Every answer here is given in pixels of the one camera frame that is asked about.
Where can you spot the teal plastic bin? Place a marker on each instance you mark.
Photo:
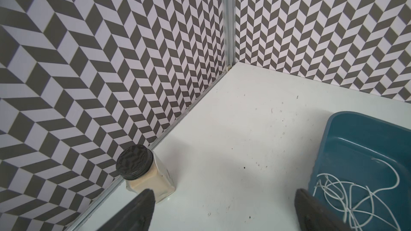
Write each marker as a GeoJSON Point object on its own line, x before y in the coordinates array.
{"type": "Point", "coordinates": [363, 172]}

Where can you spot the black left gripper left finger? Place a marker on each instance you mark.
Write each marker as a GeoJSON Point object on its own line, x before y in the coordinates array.
{"type": "Point", "coordinates": [135, 216]}

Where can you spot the black lid spice jar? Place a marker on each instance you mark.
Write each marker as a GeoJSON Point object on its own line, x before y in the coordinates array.
{"type": "Point", "coordinates": [142, 169]}

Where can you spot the aluminium corner post left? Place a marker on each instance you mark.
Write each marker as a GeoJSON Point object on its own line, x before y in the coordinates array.
{"type": "Point", "coordinates": [229, 33]}

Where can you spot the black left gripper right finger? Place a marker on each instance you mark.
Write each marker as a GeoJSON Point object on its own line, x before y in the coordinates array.
{"type": "Point", "coordinates": [314, 216]}

